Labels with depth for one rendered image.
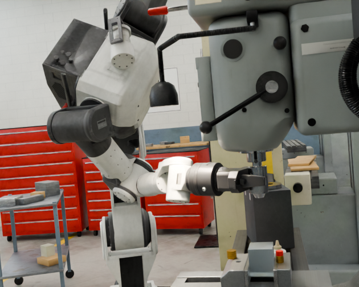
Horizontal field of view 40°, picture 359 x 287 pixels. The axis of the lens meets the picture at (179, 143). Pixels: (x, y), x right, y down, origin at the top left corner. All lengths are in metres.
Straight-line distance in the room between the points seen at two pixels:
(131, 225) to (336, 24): 1.01
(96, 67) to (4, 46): 10.42
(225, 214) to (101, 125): 1.77
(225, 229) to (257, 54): 2.02
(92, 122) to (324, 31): 0.63
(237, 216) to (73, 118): 1.83
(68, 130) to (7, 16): 10.58
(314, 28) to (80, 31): 0.74
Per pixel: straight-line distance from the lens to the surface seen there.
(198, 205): 5.86
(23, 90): 11.59
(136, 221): 1.78
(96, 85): 1.44
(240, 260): 1.15
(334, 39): 1.14
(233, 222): 3.05
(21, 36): 11.70
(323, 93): 1.13
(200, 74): 1.24
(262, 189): 1.24
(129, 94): 1.43
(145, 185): 1.48
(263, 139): 1.17
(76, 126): 1.37
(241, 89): 1.15
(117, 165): 1.49
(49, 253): 4.30
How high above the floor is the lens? 1.41
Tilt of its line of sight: 3 degrees down
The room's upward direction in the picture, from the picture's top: 5 degrees counter-clockwise
